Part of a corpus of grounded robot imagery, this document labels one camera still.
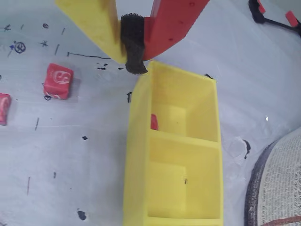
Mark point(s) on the red cherry Starburst candy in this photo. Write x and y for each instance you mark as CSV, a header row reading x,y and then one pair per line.
x,y
4,108
154,122
57,82

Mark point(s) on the white plastic table cover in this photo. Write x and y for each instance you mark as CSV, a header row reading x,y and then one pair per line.
x,y
70,164

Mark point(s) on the yellow three-compartment box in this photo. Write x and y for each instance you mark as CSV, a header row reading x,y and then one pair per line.
x,y
138,164

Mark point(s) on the black clamp with red pads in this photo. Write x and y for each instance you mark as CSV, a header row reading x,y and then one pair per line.
x,y
254,14

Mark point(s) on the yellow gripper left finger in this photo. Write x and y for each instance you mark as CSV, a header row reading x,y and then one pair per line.
x,y
94,21

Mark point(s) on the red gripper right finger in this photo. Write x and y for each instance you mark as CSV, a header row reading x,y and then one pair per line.
x,y
171,26

